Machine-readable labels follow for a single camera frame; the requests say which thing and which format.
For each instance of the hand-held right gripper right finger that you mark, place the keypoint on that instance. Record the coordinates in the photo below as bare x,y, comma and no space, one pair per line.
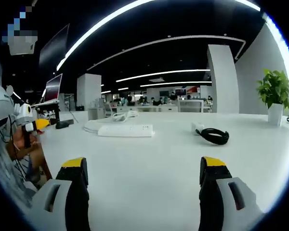
214,192

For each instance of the person's left hand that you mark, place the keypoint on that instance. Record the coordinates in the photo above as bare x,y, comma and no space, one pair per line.
19,144

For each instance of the large dark monitor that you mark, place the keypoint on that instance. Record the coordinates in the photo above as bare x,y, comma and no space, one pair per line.
54,48

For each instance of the white laptop on stand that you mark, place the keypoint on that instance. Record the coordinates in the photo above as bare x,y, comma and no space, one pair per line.
52,90

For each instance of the white boxy device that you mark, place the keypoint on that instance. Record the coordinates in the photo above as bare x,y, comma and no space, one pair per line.
21,47

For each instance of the white office chair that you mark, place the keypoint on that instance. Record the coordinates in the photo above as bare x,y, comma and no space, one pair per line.
109,110

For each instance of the white desk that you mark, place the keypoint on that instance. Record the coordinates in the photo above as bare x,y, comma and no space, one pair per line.
144,168

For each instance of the black object on desk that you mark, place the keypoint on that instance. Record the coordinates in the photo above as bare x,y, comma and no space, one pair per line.
63,124

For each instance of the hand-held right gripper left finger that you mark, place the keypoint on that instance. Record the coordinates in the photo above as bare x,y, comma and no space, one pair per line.
74,192

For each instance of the white power strip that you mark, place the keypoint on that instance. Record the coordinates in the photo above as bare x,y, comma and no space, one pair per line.
125,131

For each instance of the white charger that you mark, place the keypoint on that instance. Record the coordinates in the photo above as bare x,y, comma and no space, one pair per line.
198,126

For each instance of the green potted plant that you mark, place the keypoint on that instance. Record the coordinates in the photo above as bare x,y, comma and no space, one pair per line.
275,96

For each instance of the white cabinet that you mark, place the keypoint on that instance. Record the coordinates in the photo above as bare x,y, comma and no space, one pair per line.
190,106

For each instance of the white storage box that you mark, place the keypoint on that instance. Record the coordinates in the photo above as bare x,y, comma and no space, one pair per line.
95,113

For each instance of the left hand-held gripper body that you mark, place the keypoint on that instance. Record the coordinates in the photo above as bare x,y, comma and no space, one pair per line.
24,115

